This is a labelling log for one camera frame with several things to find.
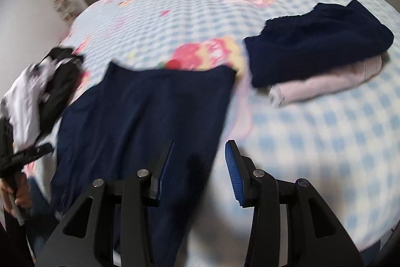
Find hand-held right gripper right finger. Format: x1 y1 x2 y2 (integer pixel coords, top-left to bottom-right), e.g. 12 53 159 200
225 139 365 267

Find blue checked printed blanket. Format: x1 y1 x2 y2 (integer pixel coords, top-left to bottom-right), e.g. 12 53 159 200
28 0 400 255

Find white wire rack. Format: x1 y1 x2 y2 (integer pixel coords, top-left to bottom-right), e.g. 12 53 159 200
54 0 79 27

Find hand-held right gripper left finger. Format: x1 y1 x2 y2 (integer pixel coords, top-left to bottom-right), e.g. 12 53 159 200
34 139 175 267

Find person's left hand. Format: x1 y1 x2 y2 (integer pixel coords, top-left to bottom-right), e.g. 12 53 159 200
0 175 32 209

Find navy pants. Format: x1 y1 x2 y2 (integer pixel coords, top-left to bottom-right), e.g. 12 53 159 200
50 62 237 267

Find black garment with white stripes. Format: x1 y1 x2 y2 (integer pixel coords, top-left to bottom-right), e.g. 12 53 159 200
39 47 85 134

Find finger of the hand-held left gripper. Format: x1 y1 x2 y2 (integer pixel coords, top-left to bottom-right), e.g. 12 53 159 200
9 143 54 167

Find folded light pink garment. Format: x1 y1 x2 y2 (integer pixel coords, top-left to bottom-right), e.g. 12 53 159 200
269 54 383 108

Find folded navy garment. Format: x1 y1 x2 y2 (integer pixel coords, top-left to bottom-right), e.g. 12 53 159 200
244 0 395 89

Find person's blue jeans leg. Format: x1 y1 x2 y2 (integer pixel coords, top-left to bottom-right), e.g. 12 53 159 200
28 176 63 255

